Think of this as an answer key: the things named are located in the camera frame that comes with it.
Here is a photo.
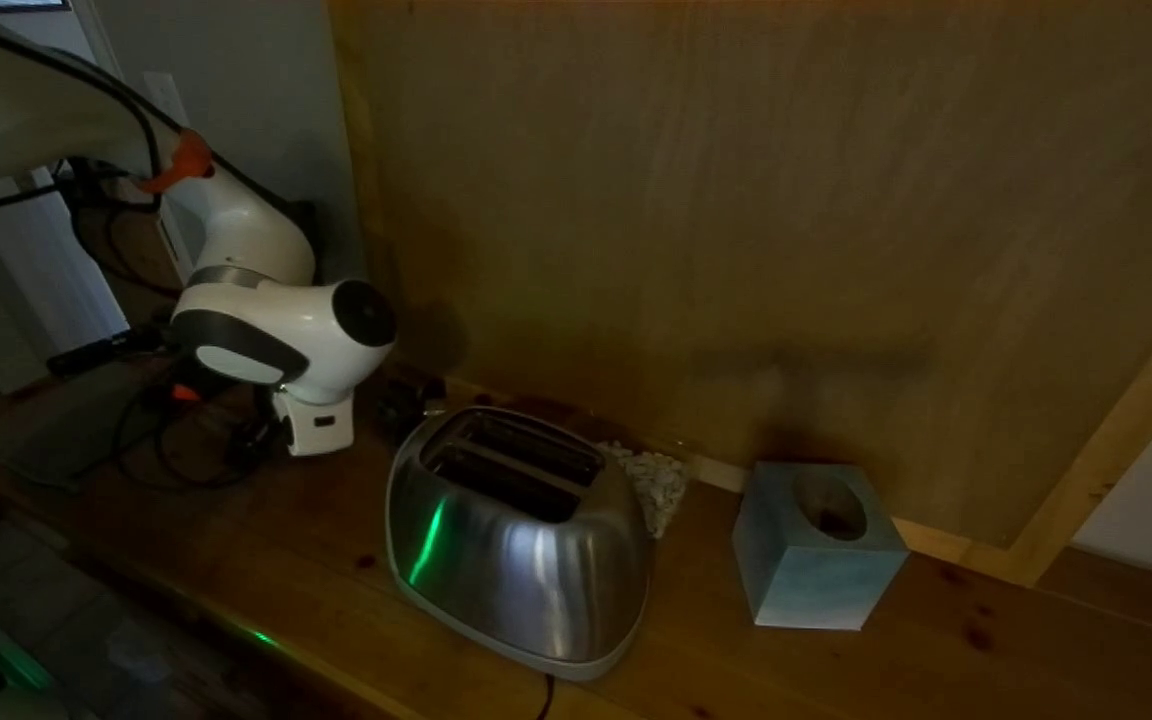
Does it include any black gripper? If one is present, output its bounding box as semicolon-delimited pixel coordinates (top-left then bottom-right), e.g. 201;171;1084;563
195;380;289;463

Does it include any dark flat mat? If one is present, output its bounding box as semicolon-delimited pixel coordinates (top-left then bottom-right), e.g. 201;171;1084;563
0;351;209;493

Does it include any silver two-slot toaster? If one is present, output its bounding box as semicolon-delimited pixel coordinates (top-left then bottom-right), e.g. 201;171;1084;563
381;400;657;686

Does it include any crinkled clear plastic bag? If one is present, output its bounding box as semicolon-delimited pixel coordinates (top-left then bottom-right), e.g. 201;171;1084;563
609;441;695;545

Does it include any large wooden board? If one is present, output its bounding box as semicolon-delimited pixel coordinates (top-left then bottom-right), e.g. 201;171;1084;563
323;0;1152;591

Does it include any light blue tissue box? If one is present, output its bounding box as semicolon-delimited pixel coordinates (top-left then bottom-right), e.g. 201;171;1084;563
730;454;918;637

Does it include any orange cable clip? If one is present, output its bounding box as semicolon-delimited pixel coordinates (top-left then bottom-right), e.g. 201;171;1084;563
140;128;218;199

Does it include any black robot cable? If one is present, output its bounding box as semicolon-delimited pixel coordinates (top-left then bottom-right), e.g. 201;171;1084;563
0;12;281;497

